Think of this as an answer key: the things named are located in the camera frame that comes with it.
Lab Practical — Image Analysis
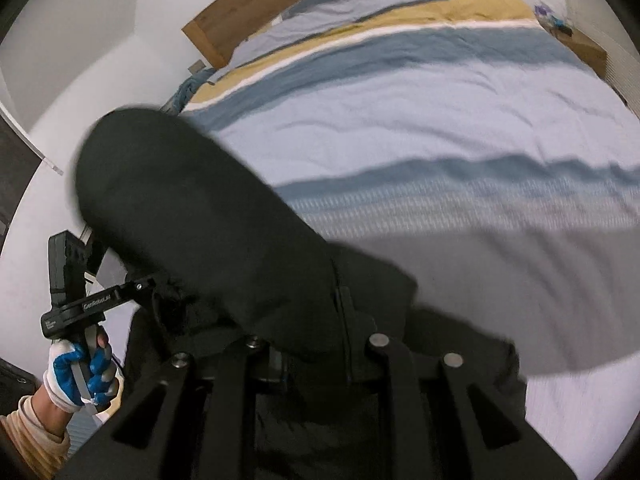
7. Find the wall socket plate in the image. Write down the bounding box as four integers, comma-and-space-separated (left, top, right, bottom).
188, 60, 206, 75

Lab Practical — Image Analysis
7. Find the striped duvet cover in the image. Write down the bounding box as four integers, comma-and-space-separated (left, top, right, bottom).
182, 0, 639, 479

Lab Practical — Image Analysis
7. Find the wooden nightstand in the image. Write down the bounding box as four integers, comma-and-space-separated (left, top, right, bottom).
552, 28, 608, 79

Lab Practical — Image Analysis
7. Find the left forearm beige sleeve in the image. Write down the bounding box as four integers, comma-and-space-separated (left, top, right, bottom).
1, 396, 70, 479

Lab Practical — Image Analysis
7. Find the left hand blue-white glove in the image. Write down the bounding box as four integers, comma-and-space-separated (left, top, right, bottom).
43, 327, 119, 414

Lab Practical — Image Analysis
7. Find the blue crumpled cloth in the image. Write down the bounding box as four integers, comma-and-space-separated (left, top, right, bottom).
160, 68, 216, 116

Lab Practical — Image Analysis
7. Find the white wardrobe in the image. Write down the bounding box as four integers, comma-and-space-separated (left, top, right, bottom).
566, 0, 639, 115

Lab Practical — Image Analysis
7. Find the grey-blue pillow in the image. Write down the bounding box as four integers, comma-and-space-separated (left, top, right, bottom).
280, 0, 335, 20

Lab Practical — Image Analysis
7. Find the black puffer jacket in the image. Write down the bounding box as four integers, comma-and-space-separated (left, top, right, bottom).
71, 105, 528, 480

